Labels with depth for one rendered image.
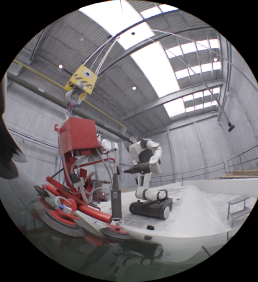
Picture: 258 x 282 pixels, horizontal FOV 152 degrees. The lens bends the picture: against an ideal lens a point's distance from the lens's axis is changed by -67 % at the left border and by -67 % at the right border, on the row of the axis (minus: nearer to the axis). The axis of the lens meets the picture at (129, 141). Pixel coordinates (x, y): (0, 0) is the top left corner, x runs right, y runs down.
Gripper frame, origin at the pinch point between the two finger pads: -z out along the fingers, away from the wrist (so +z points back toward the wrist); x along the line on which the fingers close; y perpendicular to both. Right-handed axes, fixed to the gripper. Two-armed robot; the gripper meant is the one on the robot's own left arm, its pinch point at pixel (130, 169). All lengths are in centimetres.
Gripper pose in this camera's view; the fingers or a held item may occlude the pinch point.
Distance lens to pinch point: 85.7
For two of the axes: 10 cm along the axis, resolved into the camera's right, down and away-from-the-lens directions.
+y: -2.0, -9.7, 1.6
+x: 5.4, 0.2, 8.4
